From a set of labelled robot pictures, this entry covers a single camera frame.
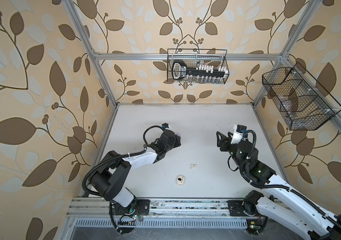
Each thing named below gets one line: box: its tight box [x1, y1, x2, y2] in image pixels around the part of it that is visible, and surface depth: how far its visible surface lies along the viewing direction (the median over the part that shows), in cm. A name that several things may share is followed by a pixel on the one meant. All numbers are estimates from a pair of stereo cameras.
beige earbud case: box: [176, 174, 186, 186], surface depth 84 cm
